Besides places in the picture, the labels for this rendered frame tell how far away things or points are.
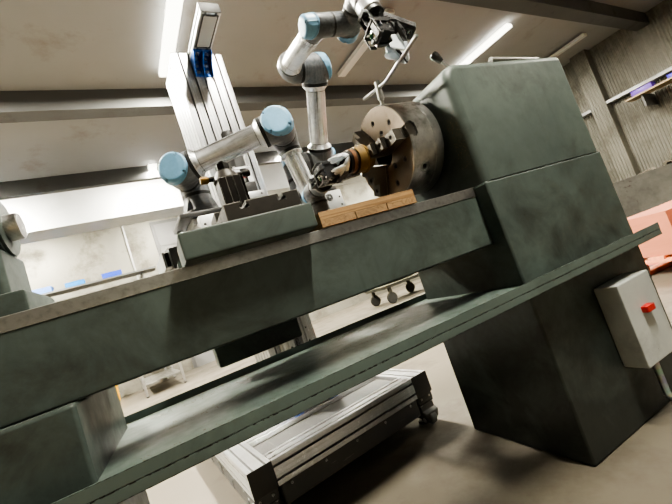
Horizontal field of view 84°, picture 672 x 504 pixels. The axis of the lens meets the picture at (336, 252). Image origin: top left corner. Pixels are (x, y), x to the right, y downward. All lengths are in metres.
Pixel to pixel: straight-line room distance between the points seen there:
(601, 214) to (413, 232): 0.75
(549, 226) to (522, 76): 0.53
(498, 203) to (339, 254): 0.53
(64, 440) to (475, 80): 1.37
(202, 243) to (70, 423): 0.38
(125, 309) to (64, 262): 8.12
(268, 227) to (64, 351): 0.44
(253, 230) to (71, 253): 8.24
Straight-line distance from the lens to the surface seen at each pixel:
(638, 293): 1.50
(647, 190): 5.72
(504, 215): 1.23
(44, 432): 0.86
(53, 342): 0.88
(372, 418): 1.65
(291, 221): 0.85
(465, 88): 1.33
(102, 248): 8.98
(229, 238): 0.82
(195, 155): 1.54
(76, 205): 6.21
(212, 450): 0.74
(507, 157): 1.32
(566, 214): 1.44
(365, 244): 0.98
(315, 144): 1.88
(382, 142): 1.22
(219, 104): 2.08
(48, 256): 9.03
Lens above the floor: 0.73
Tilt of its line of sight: 4 degrees up
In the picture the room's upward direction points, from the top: 19 degrees counter-clockwise
